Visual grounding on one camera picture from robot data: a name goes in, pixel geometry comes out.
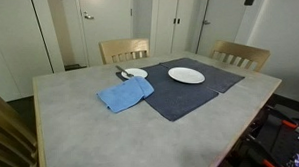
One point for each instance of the small white plate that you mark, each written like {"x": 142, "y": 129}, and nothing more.
{"x": 134, "y": 72}

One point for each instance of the blue towel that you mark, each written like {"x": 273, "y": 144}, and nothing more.
{"x": 126, "y": 94}

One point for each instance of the dark blue placemat far side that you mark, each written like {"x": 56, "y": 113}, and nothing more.
{"x": 216, "y": 79}

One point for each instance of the white door with handle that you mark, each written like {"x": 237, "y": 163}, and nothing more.
{"x": 104, "y": 20}

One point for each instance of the dark blue placemat near towel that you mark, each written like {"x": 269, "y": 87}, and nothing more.
{"x": 173, "y": 99}

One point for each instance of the large white plate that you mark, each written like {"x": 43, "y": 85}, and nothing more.
{"x": 186, "y": 75}

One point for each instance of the orange handled black clamp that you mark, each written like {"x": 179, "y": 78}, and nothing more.
{"x": 267, "y": 159}

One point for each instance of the white double closet door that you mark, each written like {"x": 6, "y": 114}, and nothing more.
{"x": 173, "y": 25}

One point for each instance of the wooden chair near camera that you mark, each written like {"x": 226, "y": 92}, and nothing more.
{"x": 18, "y": 144}

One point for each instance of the wooden chair by towel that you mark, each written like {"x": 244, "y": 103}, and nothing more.
{"x": 122, "y": 50}

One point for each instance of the wooden chair by door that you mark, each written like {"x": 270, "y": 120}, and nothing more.
{"x": 243, "y": 56}

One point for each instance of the white door right side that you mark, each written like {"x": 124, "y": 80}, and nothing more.
{"x": 221, "y": 21}

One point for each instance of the metal spoon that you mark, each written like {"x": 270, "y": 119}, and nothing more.
{"x": 122, "y": 70}

